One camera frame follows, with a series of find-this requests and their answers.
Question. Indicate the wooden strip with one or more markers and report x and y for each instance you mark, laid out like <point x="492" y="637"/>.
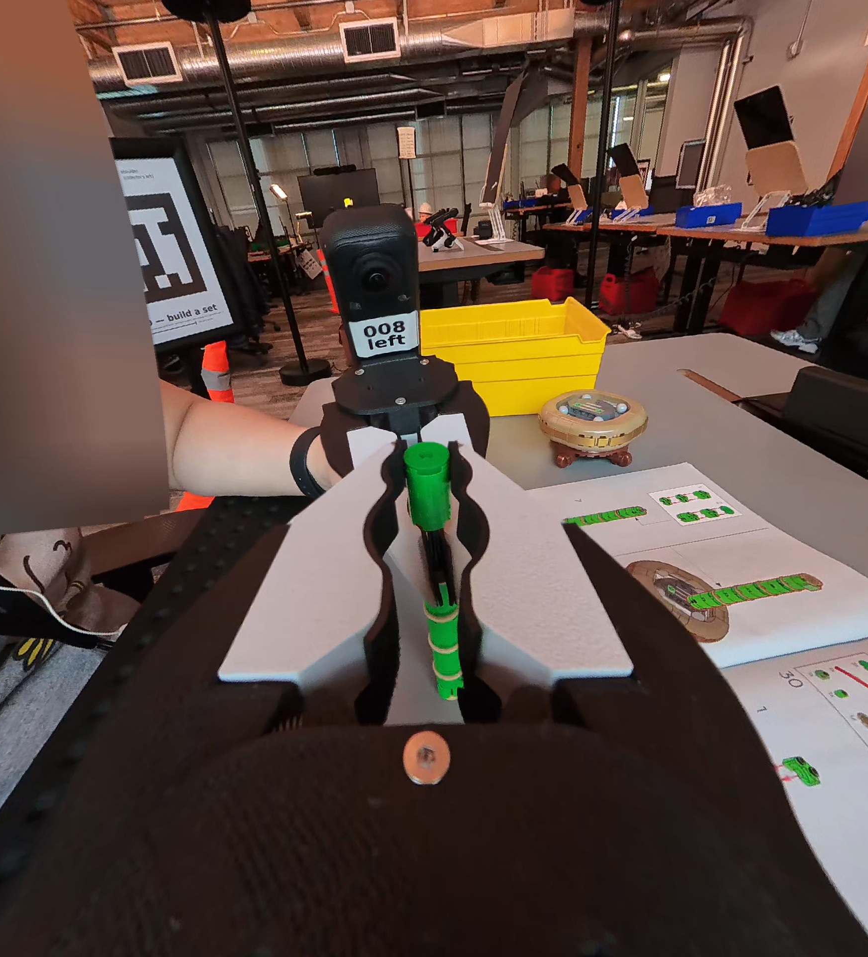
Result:
<point x="710" y="385"/>

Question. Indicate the green cylinder brick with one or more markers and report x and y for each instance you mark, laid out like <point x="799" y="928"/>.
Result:
<point x="428" y="486"/>

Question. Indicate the silver ventilation duct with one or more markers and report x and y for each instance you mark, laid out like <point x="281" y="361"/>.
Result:
<point x="292" y="48"/>

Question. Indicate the black case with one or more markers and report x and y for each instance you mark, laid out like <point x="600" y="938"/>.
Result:
<point x="852" y="419"/>

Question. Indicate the black pole stand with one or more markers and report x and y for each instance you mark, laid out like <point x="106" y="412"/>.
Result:
<point x="305" y="372"/>
<point x="603" y="149"/>

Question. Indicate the grey background table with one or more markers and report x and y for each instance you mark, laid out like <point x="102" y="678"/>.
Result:
<point x="494" y="254"/>

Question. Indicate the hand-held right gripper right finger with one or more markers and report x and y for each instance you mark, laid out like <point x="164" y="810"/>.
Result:
<point x="546" y="598"/>

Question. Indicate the person's left forearm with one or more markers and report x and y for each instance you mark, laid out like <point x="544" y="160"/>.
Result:
<point x="225" y="448"/>

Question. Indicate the black monitor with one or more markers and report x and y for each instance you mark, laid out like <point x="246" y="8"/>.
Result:
<point x="337" y="194"/>

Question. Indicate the framed marker sign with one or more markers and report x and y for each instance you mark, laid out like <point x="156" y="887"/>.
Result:
<point x="180" y="247"/>

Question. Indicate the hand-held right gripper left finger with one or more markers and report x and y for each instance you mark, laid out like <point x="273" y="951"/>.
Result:
<point x="307" y="598"/>

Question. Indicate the yellow plastic bin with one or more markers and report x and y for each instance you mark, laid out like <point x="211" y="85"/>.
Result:
<point x="516" y="359"/>

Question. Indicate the building instruction booklet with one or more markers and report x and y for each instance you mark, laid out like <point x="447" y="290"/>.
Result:
<point x="778" y="598"/>

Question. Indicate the black tablet on stand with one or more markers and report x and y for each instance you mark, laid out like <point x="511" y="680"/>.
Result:
<point x="766" y="119"/>

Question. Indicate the green stalk with tan rings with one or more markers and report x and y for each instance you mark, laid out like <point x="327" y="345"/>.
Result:
<point x="445" y="650"/>

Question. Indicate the tan round brick pot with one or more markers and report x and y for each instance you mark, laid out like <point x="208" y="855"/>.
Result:
<point x="591" y="422"/>

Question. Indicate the grey desk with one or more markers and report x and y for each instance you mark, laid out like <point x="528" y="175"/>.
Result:
<point x="703" y="419"/>

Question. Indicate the black device on stand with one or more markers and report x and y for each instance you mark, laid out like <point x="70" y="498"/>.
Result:
<point x="440" y="228"/>

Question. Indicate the black wristband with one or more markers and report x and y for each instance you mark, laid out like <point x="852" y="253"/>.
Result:
<point x="301" y="463"/>

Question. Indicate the black axle rod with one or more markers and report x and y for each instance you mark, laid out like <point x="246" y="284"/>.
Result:
<point x="438" y="557"/>

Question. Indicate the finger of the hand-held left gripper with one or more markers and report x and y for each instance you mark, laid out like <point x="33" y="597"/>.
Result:
<point x="370" y="445"/>
<point x="455" y="432"/>

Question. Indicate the long wooden background table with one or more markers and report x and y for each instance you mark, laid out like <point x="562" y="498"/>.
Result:
<point x="778" y="241"/>

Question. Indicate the black perforated panel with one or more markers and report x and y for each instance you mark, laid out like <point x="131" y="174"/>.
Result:
<point x="142" y="658"/>

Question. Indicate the blue plastic bin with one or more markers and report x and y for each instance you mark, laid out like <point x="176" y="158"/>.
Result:
<point x="707" y="217"/>
<point x="815" y="220"/>

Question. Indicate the orange traffic cone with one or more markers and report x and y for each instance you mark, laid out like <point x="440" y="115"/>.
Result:
<point x="217" y="374"/>

